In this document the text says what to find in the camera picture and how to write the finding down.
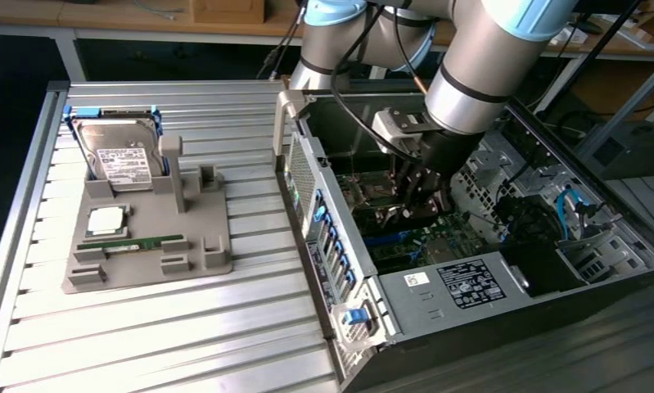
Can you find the grey plastic parts rack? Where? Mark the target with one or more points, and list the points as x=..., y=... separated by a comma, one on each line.
x=195, y=229

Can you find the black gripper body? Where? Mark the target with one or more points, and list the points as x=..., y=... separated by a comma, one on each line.
x=446, y=153

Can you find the open black PC case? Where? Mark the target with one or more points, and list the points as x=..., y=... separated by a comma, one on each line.
x=523, y=348

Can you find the aluminium profile frame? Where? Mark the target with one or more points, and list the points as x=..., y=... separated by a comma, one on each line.
x=639, y=96

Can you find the CPU socket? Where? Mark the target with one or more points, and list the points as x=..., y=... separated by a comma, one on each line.
x=372, y=186

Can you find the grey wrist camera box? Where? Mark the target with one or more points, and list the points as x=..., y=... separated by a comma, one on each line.
x=398, y=123

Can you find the hard disk in blue caddy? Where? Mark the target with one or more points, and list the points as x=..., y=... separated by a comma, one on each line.
x=118, y=143

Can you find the blue case latch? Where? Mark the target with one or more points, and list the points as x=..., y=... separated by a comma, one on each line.
x=353, y=318

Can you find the long wooden desk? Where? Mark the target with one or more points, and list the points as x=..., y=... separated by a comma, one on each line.
x=113, y=16

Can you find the silver CPU chip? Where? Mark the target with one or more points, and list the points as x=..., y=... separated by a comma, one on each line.
x=106, y=221

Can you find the green RAM stick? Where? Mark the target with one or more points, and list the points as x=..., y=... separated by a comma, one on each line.
x=140, y=244

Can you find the white tape roll box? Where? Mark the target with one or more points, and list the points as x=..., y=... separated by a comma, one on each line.
x=571, y=36

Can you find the large cardboard box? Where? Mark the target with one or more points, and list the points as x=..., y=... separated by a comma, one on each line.
x=223, y=10

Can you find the perforated metal disk bay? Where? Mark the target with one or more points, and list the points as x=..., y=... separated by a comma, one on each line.
x=495, y=163

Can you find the black slanted pole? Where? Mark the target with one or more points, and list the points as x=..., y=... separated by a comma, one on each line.
x=604, y=39

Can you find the square chipset heatsink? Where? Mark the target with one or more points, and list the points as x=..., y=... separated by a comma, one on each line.
x=439, y=251

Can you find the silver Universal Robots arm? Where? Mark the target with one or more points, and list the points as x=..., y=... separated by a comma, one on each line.
x=484, y=61

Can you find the grey computer tower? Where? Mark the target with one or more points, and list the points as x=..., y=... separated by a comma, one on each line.
x=631, y=151

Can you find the black monitor stand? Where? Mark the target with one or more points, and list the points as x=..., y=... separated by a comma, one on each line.
x=588, y=24

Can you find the graphics card with metal bracket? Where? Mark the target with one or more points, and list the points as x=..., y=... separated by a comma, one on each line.
x=398, y=227

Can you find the grey power supply unit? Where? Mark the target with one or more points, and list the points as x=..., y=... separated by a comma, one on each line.
x=408, y=303

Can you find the green motherboard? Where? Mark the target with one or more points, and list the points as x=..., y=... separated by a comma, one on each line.
x=456, y=233

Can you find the blue expansion slot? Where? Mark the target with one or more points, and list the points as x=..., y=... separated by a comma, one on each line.
x=388, y=238

